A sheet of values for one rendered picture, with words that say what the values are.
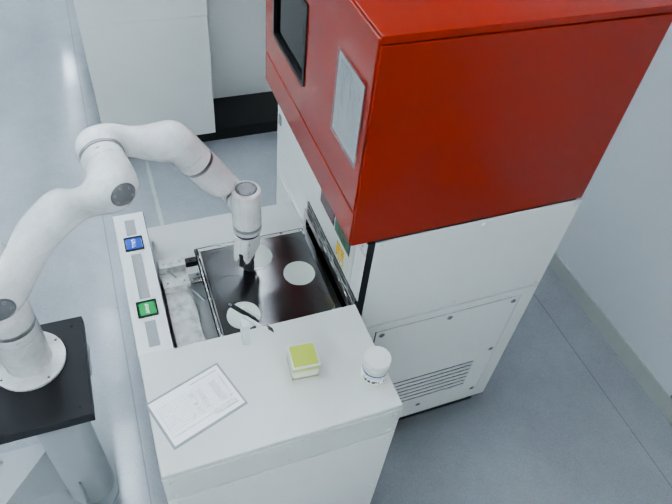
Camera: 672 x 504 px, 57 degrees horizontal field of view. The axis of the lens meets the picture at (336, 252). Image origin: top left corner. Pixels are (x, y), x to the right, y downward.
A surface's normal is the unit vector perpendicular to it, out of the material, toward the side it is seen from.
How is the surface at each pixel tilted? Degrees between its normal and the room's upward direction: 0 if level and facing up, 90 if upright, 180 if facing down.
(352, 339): 0
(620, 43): 90
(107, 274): 0
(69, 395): 1
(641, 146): 90
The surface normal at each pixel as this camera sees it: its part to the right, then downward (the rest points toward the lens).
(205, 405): 0.09, -0.67
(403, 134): 0.34, 0.72
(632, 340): -0.93, 0.20
